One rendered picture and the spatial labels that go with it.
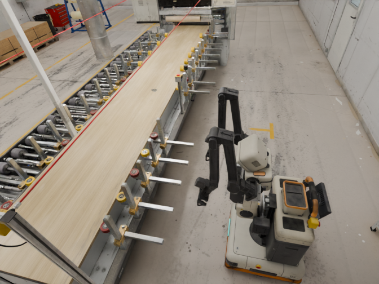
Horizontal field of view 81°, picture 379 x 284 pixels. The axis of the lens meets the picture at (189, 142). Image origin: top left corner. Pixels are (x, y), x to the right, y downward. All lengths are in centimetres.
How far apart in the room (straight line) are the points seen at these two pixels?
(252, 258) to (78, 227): 144
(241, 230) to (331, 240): 97
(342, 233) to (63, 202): 268
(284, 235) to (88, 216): 142
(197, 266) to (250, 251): 56
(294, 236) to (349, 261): 110
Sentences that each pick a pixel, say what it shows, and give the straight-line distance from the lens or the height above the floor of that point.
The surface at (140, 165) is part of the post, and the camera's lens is 180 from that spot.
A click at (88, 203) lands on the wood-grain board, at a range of 195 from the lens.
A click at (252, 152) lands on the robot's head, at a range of 140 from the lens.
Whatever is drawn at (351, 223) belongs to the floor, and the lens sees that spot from 307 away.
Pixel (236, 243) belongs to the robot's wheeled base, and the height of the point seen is 28.
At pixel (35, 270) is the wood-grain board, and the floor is 90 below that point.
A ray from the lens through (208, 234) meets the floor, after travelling 261.
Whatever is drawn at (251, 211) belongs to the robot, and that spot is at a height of 77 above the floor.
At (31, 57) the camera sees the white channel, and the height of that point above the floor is 174.
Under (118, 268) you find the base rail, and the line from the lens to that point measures 185.
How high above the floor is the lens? 236
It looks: 42 degrees down
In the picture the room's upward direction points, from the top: 5 degrees counter-clockwise
